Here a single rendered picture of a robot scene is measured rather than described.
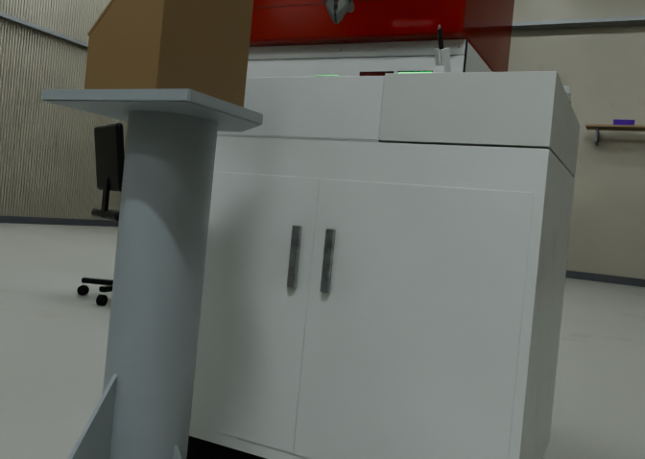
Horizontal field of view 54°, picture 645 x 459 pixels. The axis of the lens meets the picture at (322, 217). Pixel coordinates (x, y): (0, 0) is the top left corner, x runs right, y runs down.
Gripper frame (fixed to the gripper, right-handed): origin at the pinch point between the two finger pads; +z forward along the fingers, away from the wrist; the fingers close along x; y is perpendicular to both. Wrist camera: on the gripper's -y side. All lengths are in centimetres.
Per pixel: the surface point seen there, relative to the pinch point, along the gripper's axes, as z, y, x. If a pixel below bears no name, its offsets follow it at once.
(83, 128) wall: -71, 731, 866
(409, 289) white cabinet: 59, -4, -25
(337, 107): 21.6, -4.0, -4.5
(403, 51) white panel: -8, 59, 4
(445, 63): 4.7, 25.6, -19.6
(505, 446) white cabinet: 87, -4, -47
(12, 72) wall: -138, 576, 868
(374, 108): 21.7, -4.0, -13.5
